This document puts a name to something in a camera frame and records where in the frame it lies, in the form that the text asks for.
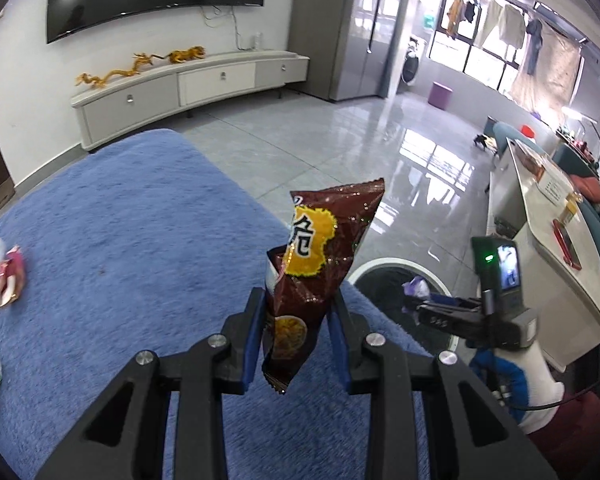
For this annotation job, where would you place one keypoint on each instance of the purple stool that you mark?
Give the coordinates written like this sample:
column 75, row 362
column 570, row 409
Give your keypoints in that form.
column 440, row 95

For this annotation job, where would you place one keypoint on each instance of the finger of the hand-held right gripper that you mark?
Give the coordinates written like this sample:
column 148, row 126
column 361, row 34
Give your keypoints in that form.
column 450, row 300
column 437, row 319

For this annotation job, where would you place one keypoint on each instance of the small white bottle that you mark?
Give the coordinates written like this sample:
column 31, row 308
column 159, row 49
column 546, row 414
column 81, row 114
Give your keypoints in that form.
column 257, row 41

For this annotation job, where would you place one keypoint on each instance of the short golden dragon figurine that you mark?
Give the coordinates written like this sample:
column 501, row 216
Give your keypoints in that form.
column 185, row 55

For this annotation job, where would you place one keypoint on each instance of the red phone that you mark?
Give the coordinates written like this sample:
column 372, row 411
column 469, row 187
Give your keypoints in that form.
column 567, row 245

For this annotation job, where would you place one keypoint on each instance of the orange and dark hanging garment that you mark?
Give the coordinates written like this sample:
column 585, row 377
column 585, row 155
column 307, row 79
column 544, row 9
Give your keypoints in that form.
column 457, row 15

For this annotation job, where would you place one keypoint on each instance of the red pink wrapper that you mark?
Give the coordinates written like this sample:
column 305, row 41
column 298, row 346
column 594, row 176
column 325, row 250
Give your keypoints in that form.
column 12, row 270

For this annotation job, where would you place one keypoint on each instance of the white round trash bin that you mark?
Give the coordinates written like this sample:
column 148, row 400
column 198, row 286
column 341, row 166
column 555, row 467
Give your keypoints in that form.
column 380, row 287

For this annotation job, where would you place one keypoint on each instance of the person's right forearm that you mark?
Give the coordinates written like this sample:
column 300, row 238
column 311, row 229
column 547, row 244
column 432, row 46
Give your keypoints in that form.
column 580, row 440

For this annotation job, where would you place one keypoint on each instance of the long golden dragon figurine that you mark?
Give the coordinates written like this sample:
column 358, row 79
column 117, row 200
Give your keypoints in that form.
column 112, row 75

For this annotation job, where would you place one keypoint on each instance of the person's right hand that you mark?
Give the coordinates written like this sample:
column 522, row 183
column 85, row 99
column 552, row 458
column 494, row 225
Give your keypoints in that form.
column 535, row 375

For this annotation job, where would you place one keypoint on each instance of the white long table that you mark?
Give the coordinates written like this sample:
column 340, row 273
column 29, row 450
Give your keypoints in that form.
column 545, row 260

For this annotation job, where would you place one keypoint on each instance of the brown chip bag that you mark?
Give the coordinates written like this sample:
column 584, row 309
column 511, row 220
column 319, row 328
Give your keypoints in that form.
column 320, row 260

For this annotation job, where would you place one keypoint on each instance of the beige hanging sheet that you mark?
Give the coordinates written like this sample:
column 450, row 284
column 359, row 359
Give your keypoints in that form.
column 550, row 75

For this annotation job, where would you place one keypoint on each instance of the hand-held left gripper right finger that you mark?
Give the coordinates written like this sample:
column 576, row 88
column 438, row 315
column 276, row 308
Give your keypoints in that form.
column 336, row 345

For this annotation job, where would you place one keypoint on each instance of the white washing machine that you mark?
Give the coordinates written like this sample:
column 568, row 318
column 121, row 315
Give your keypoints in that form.
column 410, row 62

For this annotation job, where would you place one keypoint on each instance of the grey double door fridge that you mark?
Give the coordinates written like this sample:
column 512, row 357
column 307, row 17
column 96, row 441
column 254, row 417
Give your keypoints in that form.
column 340, row 35

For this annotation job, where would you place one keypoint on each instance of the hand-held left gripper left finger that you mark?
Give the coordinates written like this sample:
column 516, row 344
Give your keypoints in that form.
column 254, row 355

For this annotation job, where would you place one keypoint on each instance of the grey white television console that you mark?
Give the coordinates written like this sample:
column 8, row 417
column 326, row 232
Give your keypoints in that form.
column 130, row 110

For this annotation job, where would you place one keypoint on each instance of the blue hanging garment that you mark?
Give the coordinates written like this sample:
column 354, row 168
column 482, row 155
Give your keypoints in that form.
column 532, row 45

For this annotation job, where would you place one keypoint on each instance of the white hanging shirts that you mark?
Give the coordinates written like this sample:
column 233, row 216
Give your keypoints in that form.
column 500, row 25

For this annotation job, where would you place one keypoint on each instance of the yellow small container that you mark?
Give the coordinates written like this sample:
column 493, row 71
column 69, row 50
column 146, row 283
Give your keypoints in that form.
column 571, row 207

